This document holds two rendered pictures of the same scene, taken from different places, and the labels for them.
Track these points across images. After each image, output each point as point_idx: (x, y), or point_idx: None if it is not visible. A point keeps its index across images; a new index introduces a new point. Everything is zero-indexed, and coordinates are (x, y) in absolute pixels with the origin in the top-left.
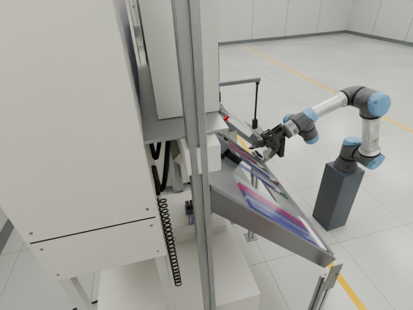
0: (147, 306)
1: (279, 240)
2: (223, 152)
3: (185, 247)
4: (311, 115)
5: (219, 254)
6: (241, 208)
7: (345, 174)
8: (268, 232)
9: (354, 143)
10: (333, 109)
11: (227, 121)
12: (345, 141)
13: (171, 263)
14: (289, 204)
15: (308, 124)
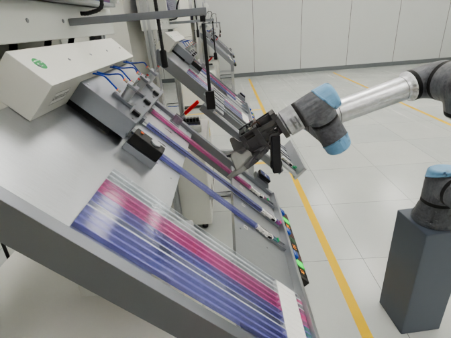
0: None
1: (152, 314)
2: (125, 134)
3: (90, 308)
4: (324, 94)
5: (132, 330)
6: (9, 212)
7: (429, 232)
8: (112, 288)
9: (445, 173)
10: (390, 102)
11: (231, 127)
12: (429, 170)
13: (51, 330)
14: (278, 259)
15: (321, 111)
